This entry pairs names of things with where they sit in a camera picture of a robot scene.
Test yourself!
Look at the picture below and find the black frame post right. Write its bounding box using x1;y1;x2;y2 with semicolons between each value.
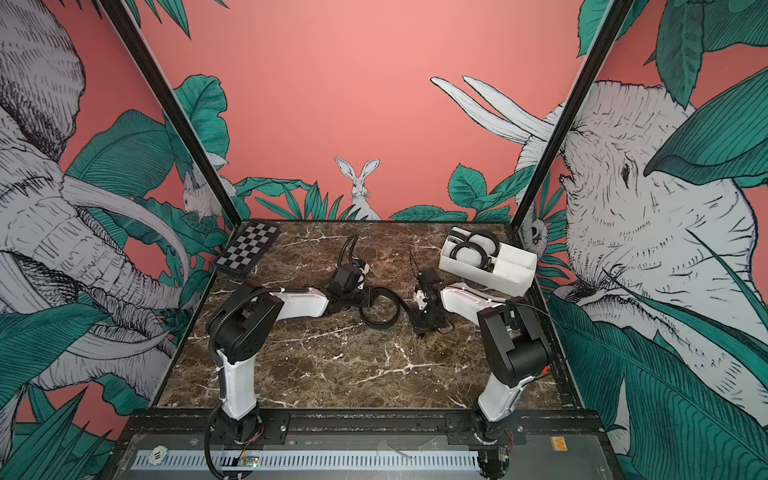
511;0;633;231

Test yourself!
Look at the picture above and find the white divided storage box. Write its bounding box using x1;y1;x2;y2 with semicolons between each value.
439;227;538;297

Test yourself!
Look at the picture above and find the black frame post left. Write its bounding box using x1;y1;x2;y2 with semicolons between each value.
99;0;242;227

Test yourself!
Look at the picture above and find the black white checkerboard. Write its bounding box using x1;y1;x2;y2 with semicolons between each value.
213;220;281;278

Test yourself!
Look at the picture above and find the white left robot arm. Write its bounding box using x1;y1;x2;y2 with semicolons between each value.
208;260;369;421

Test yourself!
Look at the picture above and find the black frame post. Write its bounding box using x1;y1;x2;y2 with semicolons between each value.
511;0;633;231
99;0;242;227

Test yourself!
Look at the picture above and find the long black belt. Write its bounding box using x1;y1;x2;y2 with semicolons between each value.
359;287;411;330

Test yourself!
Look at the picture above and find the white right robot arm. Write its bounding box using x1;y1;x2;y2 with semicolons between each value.
410;268;552;443

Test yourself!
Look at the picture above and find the white slotted cable duct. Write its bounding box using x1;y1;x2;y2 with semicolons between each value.
130;450;480;473

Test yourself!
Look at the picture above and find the black belt with metal buckle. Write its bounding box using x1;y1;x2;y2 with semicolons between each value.
450;227;501;257

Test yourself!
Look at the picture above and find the orange warning sticker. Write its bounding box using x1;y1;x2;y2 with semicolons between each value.
550;436;568;452

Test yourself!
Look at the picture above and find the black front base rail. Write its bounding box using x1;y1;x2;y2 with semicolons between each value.
118;407;608;446

